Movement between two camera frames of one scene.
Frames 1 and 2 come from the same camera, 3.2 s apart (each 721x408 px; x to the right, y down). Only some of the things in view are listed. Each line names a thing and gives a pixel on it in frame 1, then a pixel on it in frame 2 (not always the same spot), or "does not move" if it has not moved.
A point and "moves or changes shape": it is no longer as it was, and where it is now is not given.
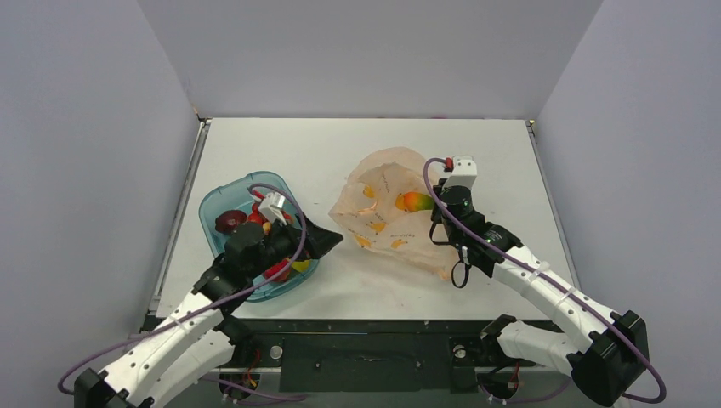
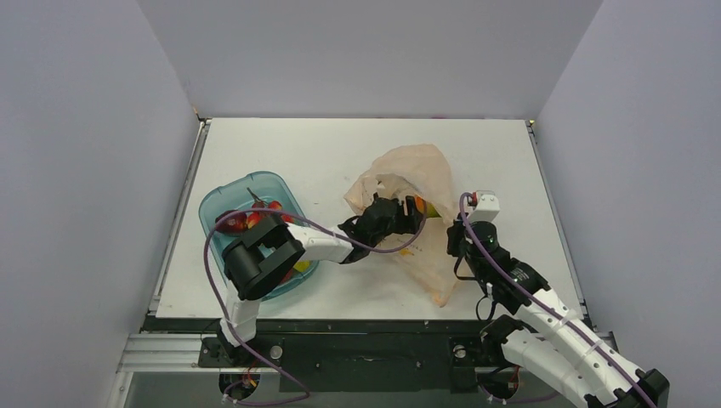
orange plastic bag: x=367 y=210 moves or changes shape
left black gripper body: x=286 y=241 → x=400 y=223
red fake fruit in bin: x=227 y=221 does not move
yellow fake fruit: x=301 y=266 does not move
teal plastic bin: x=235 y=195 does not move
